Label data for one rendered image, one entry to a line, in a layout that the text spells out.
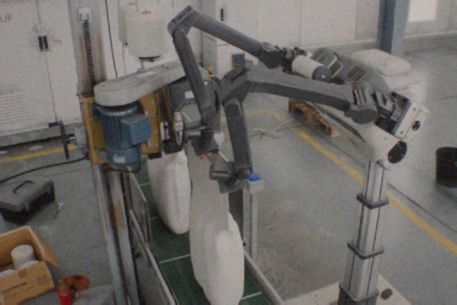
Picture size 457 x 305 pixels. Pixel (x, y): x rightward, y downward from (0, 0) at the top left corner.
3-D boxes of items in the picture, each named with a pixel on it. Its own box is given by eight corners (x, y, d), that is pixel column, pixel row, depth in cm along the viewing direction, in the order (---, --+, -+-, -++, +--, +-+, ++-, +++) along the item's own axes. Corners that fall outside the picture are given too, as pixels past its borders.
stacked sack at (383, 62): (414, 74, 504) (416, 61, 497) (383, 78, 489) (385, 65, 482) (375, 58, 559) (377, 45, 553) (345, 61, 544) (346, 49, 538)
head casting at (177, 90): (221, 132, 232) (220, 72, 219) (172, 142, 224) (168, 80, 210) (200, 111, 257) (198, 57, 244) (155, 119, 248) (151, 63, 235)
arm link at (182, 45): (186, 27, 165) (178, 18, 174) (170, 33, 165) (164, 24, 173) (221, 124, 191) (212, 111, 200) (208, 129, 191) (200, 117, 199)
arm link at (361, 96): (389, 111, 138) (385, 95, 140) (367, 98, 132) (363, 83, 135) (366, 126, 144) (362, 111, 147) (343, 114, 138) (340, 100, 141)
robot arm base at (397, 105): (394, 92, 147) (376, 126, 149) (378, 82, 142) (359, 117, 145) (413, 101, 140) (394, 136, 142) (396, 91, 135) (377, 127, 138)
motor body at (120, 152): (146, 165, 200) (141, 108, 189) (111, 172, 195) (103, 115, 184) (138, 150, 213) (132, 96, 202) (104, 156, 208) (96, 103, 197)
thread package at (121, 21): (154, 42, 208) (152, 4, 201) (122, 45, 203) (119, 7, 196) (146, 35, 220) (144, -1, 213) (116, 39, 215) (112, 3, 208)
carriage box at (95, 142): (162, 152, 223) (157, 87, 209) (90, 167, 211) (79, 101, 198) (149, 133, 243) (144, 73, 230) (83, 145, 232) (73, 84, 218)
